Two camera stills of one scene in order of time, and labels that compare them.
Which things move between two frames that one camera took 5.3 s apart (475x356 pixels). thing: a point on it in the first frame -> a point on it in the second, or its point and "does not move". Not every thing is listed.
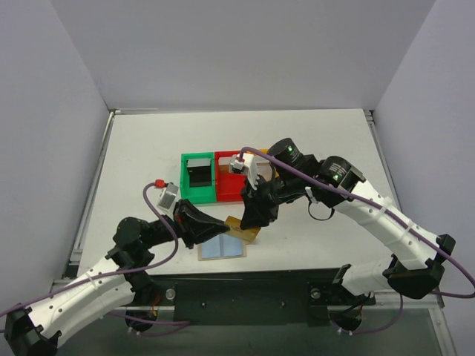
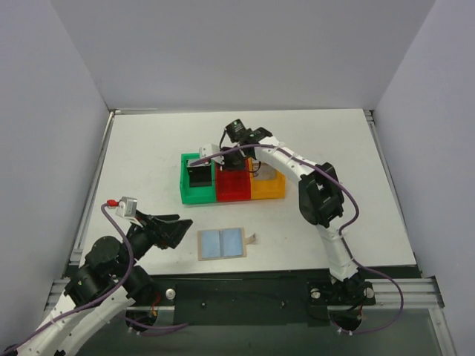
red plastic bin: (228, 186) does not move
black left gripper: (183, 223) -> (155, 228)
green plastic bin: (197, 194) does not move
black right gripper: (260, 196) -> (202, 167)
